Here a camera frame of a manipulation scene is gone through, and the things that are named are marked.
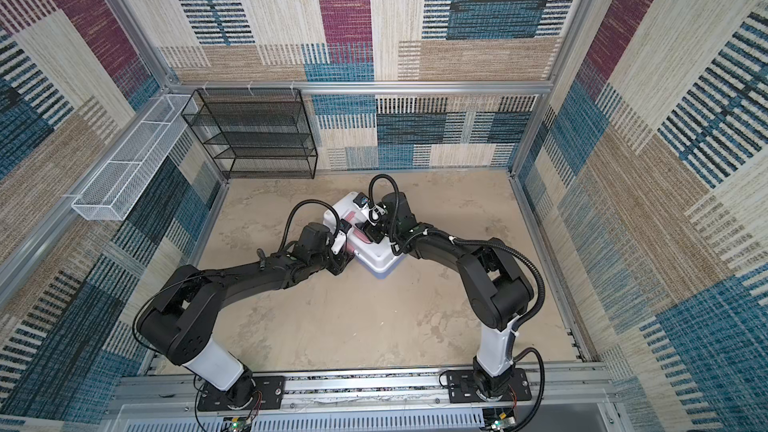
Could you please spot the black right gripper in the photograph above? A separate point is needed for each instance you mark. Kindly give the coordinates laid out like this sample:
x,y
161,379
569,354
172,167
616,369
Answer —
x,y
372,234

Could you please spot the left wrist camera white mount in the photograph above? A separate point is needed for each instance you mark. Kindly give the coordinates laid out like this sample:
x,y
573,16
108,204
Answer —
x,y
340,240

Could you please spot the black wire shelf rack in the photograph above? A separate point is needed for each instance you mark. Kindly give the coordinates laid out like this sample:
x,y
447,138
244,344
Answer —
x,y
254,133

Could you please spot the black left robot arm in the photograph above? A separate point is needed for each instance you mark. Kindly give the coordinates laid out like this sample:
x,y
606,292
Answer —
x,y
178,321

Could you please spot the white wire mesh basket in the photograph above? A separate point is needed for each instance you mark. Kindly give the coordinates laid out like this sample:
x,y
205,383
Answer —
x,y
118,184

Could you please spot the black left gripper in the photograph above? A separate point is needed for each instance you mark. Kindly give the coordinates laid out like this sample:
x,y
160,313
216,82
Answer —
x,y
341,261

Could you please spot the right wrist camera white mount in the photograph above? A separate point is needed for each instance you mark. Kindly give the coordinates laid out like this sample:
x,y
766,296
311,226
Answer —
x,y
368,206

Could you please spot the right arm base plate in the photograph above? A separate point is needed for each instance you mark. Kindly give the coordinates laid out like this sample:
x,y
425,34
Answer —
x,y
474,386

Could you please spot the white and blue toolbox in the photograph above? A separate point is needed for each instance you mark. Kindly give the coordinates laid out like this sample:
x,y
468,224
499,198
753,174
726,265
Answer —
x,y
376,258

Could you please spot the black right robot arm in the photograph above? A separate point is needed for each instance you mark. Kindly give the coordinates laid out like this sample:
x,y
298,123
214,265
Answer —
x,y
503,287

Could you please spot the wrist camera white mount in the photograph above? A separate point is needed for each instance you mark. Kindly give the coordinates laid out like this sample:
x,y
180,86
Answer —
x,y
340,240
368,206

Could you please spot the aluminium front rail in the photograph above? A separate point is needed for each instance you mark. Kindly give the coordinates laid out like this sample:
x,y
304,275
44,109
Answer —
x,y
369,389

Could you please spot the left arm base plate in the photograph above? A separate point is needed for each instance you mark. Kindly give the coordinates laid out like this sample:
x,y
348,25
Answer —
x,y
247,394

